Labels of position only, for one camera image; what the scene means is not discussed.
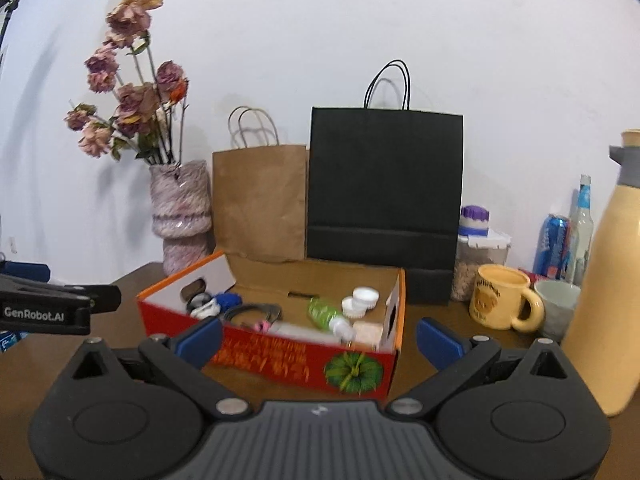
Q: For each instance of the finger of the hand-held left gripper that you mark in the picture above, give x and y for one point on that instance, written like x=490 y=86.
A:
x=75 y=295
x=25 y=271

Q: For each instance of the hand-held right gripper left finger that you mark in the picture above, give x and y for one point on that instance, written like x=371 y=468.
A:
x=200 y=339

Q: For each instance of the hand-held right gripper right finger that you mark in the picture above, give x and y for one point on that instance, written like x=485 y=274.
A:
x=440 y=344

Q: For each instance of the white black round gadget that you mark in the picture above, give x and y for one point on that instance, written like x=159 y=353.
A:
x=202 y=305

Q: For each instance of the blue ridged knob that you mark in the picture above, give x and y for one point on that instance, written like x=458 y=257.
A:
x=229 y=301

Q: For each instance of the small pink clip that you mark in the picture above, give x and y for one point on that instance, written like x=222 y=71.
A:
x=260 y=326

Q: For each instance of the beige block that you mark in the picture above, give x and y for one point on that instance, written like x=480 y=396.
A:
x=367 y=332

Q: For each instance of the orange cardboard box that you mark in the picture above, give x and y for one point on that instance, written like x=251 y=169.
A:
x=280 y=360

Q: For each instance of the white plastic tube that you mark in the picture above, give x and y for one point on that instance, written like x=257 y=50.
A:
x=300 y=332

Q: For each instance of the green plastic bottle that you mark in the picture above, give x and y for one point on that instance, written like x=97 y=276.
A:
x=322 y=312

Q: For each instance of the yellow bear mug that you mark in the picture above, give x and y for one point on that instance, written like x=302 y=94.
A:
x=492 y=300

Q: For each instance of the clear seed container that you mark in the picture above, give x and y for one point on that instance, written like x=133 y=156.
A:
x=465 y=270

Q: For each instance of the red packet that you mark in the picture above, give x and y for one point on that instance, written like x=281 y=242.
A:
x=537 y=276

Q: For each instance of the pale grey cup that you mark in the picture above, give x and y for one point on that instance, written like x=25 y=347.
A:
x=557 y=305

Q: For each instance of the small purple white jar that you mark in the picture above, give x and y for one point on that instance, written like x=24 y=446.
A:
x=474 y=220

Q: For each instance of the pink mottled ceramic vase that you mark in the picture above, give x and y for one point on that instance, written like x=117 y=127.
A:
x=180 y=200

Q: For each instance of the blue drink can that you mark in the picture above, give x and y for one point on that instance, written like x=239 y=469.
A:
x=550 y=245

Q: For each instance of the brown paper bag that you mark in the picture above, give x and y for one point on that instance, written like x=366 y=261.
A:
x=260 y=200

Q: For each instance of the black paper bag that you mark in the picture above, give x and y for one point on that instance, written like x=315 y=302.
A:
x=385 y=175

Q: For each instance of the cream thermos jug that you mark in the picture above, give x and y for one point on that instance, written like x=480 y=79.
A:
x=610 y=285

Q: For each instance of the clear glass bottle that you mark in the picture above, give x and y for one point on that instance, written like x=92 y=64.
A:
x=582 y=230

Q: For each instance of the dried rose bouquet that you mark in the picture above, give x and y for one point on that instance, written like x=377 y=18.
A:
x=132 y=105

